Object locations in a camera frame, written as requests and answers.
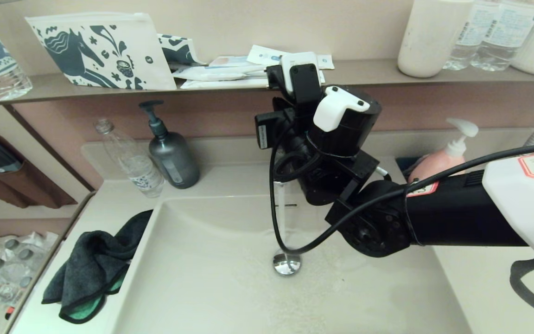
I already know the brown wall shelf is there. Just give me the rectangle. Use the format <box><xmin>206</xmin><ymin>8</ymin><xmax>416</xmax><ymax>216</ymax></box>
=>
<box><xmin>0</xmin><ymin>58</ymin><xmax>534</xmax><ymax>108</ymax></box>

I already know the tall white tumbler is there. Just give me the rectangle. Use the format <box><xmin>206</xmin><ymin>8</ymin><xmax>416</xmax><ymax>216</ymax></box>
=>
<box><xmin>397</xmin><ymin>0</ymin><xmax>474</xmax><ymax>78</ymax></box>

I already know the clear water bottle white label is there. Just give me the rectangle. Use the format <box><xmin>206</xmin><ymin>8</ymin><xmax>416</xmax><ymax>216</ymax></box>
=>
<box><xmin>442</xmin><ymin>0</ymin><xmax>486</xmax><ymax>71</ymax></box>
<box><xmin>470</xmin><ymin>0</ymin><xmax>534</xmax><ymax>72</ymax></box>

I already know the peach white packet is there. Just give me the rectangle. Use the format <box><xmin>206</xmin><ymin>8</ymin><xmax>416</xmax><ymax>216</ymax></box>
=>
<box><xmin>209</xmin><ymin>56</ymin><xmax>251</xmax><ymax>68</ymax></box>

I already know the small blue print pouch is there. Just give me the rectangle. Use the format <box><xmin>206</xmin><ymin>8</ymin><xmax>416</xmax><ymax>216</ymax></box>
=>
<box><xmin>157</xmin><ymin>34</ymin><xmax>206</xmax><ymax>71</ymax></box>

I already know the white horse print pouch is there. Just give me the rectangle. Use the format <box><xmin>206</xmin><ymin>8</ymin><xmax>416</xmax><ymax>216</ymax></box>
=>
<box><xmin>25</xmin><ymin>13</ymin><xmax>177</xmax><ymax>91</ymax></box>

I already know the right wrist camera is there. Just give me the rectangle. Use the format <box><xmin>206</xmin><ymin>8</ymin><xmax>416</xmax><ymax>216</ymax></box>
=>
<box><xmin>280</xmin><ymin>52</ymin><xmax>322</xmax><ymax>107</ymax></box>

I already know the dark grey pump bottle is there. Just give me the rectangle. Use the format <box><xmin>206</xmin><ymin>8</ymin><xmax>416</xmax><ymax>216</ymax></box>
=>
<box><xmin>139</xmin><ymin>101</ymin><xmax>200</xmax><ymax>189</ymax></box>

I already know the plastic wrapped bottle pack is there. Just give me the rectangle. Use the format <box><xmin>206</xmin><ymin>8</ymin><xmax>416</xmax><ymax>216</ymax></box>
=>
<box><xmin>0</xmin><ymin>232</ymin><xmax>60</xmax><ymax>311</ymax></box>

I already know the chrome drain stopper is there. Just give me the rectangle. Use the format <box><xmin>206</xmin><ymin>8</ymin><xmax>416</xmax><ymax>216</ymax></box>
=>
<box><xmin>273</xmin><ymin>250</ymin><xmax>302</xmax><ymax>276</ymax></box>

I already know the pink soap pump bottle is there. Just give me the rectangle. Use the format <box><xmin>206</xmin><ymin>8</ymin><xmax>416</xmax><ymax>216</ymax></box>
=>
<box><xmin>408</xmin><ymin>118</ymin><xmax>479</xmax><ymax>184</ymax></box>

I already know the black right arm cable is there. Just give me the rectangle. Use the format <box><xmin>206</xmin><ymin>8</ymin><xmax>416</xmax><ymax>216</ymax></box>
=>
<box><xmin>269</xmin><ymin>122</ymin><xmax>534</xmax><ymax>321</ymax></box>

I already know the white packet blue stripe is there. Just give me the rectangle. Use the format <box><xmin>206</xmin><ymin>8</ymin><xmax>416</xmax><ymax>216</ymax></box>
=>
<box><xmin>248</xmin><ymin>45</ymin><xmax>282</xmax><ymax>65</ymax></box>

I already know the white ceramic sink basin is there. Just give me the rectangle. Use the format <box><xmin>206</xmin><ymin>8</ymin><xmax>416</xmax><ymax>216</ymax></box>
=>
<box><xmin>109</xmin><ymin>191</ymin><xmax>471</xmax><ymax>334</ymax></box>

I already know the dark grey green cloth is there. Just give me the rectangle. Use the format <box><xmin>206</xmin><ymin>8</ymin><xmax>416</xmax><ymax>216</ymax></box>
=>
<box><xmin>41</xmin><ymin>210</ymin><xmax>154</xmax><ymax>324</ymax></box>

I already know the brown wall holder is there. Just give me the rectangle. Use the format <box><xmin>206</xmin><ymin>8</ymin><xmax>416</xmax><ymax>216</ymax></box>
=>
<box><xmin>0</xmin><ymin>135</ymin><xmax>78</xmax><ymax>209</ymax></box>

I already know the clear empty plastic bottle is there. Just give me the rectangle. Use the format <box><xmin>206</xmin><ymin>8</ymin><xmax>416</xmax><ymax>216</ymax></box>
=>
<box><xmin>94</xmin><ymin>119</ymin><xmax>165</xmax><ymax>199</ymax></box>

